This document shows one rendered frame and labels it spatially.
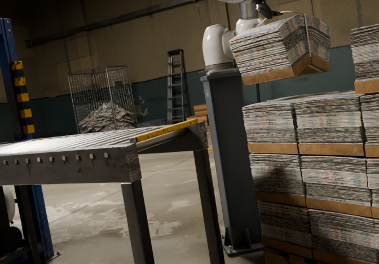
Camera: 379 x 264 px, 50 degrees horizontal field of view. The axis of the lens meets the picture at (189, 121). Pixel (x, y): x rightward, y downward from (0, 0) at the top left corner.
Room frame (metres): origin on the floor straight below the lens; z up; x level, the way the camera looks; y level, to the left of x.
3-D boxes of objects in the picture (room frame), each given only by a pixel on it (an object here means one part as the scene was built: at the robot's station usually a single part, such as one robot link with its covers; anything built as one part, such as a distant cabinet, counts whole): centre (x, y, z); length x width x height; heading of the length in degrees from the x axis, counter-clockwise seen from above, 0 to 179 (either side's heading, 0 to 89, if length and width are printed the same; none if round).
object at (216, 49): (2.32, -0.23, 1.17); 0.18 x 0.16 x 0.22; 90
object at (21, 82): (2.56, 1.01, 1.05); 0.05 x 0.05 x 0.45; 60
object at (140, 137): (1.52, 0.08, 0.81); 0.43 x 0.03 x 0.02; 150
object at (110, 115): (9.71, 1.96, 0.85); 1.21 x 0.83 x 1.71; 60
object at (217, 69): (2.32, -0.20, 1.03); 0.22 x 0.18 x 0.06; 97
